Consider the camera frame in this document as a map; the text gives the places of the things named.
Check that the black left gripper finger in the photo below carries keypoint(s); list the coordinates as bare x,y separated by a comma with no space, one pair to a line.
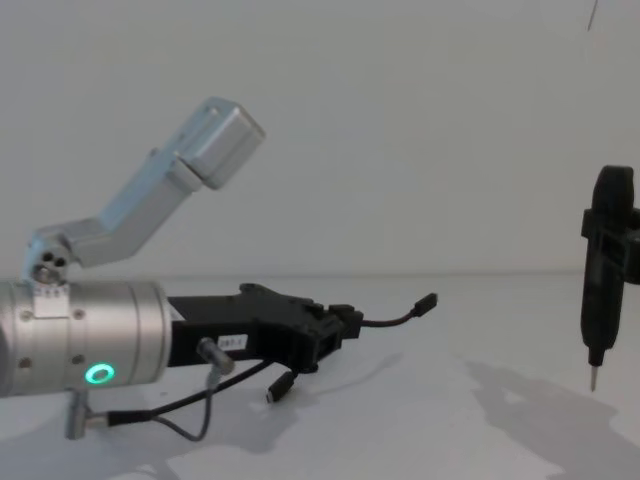
346,320
316,347

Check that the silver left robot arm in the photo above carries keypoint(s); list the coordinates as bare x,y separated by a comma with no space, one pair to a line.
115,325

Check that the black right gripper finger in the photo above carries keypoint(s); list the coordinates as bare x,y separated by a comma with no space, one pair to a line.
619,222

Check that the white table cloth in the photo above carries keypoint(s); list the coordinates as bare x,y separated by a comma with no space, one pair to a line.
400,425

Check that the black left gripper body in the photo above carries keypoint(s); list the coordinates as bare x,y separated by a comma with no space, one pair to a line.
270,320

